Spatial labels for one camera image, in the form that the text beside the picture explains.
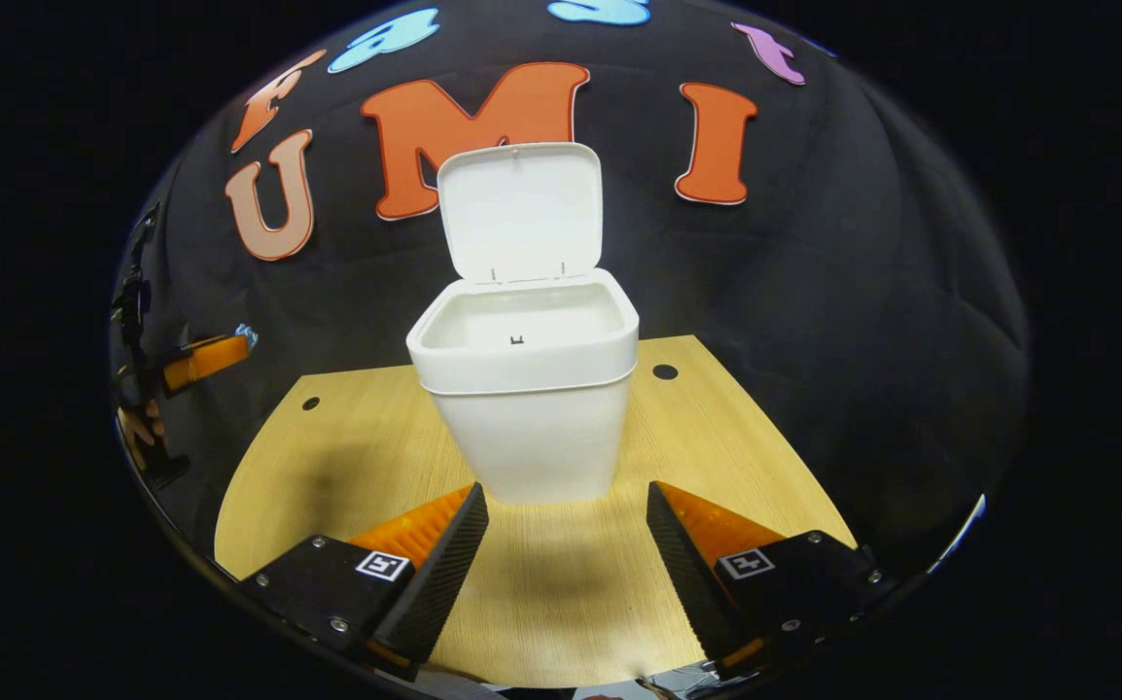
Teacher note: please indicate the wooden desktop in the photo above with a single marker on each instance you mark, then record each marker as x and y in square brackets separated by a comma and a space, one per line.
[347, 457]

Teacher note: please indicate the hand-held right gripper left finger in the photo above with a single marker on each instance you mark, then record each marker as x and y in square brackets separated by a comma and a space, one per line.
[444, 574]

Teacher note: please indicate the black backdrop cloth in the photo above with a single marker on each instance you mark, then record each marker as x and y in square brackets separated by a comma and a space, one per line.
[814, 292]

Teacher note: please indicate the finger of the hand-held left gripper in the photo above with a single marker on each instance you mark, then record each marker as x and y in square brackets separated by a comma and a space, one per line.
[203, 360]

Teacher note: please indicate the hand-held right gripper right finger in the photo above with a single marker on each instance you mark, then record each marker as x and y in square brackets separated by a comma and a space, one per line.
[687, 574]

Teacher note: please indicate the blue paper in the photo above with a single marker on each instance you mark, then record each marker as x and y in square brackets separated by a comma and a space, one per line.
[247, 335]

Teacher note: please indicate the white desktop garbage bin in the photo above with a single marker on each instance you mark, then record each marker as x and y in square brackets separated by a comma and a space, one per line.
[527, 418]

